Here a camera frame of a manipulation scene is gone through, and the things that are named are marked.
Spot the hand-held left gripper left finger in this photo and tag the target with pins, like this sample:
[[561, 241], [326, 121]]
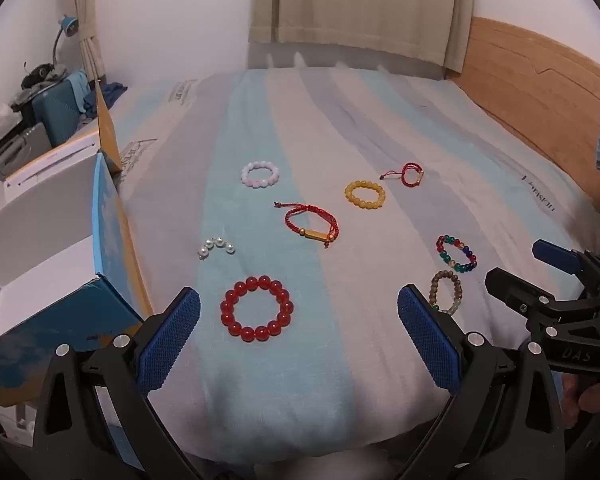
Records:
[[172, 340]]

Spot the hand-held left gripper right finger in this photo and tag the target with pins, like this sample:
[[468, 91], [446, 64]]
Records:
[[426, 331]]

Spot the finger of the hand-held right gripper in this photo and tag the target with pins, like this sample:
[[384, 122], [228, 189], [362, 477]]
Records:
[[510, 287], [555, 254]]

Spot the sky print cardboard box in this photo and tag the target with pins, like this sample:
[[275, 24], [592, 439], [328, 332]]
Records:
[[45, 280]]

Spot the person's right hand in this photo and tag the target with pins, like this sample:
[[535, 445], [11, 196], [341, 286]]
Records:
[[587, 402]]

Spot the wooden headboard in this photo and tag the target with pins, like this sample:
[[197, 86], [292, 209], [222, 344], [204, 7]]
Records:
[[530, 90]]

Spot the striped bed sheet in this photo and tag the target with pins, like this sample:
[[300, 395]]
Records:
[[305, 125]]

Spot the grey hard case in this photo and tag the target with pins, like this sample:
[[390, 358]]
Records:
[[15, 152]]

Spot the dark blue cloth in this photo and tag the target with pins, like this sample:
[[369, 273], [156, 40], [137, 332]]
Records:
[[114, 92]]

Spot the teal suitcase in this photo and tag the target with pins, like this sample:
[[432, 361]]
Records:
[[60, 110]]

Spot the light blue towel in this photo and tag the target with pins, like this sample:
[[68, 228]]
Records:
[[81, 87]]

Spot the dark clothes pile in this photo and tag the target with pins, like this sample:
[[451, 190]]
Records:
[[42, 75]]

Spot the beige window curtain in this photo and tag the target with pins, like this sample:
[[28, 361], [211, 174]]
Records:
[[360, 5]]

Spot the blue desk lamp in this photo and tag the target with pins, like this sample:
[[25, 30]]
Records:
[[69, 25]]

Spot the beige side curtain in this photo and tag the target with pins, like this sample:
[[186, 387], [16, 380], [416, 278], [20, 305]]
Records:
[[82, 10]]

